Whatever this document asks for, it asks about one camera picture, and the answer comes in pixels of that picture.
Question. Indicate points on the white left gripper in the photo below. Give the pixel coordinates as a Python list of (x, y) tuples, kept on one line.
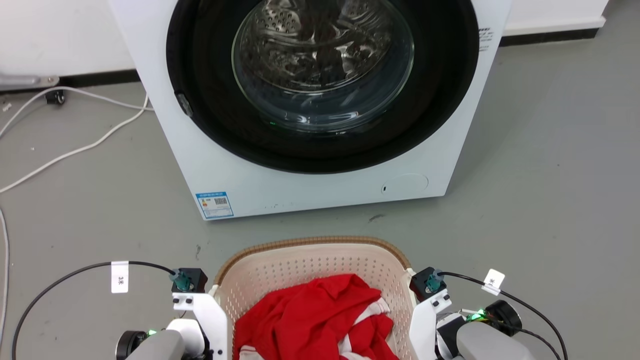
[(207, 312)]

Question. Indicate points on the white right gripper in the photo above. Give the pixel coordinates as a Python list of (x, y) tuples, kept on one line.
[(424, 315)]

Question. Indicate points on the beige perforated laundry basket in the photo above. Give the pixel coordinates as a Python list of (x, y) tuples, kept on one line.
[(310, 262)]

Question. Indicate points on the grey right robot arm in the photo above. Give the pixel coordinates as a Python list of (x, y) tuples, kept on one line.
[(480, 340)]

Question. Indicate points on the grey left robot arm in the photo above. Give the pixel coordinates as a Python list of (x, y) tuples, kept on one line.
[(165, 345)]

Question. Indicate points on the red garment with white stripes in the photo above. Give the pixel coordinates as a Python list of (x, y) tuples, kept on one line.
[(310, 320)]

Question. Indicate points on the blue energy label sticker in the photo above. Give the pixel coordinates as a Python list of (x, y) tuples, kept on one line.
[(214, 205)]

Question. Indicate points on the round white filter cover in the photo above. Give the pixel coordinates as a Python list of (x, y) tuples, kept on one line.
[(406, 184)]

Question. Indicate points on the white front-load washing machine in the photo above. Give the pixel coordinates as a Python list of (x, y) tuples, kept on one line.
[(320, 195)]

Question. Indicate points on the black round washer door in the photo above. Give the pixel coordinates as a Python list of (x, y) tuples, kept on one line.
[(320, 145)]

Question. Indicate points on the small black floor plug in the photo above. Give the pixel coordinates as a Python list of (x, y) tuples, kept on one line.
[(55, 97)]

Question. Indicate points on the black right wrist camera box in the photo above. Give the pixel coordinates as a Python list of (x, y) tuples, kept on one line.
[(426, 283)]

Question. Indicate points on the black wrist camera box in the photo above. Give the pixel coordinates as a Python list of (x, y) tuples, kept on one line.
[(426, 283), (190, 280)]

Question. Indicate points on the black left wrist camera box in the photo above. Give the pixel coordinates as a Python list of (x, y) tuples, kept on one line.
[(190, 280)]

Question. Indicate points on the grey metal bracket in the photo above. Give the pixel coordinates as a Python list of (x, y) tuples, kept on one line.
[(25, 81)]

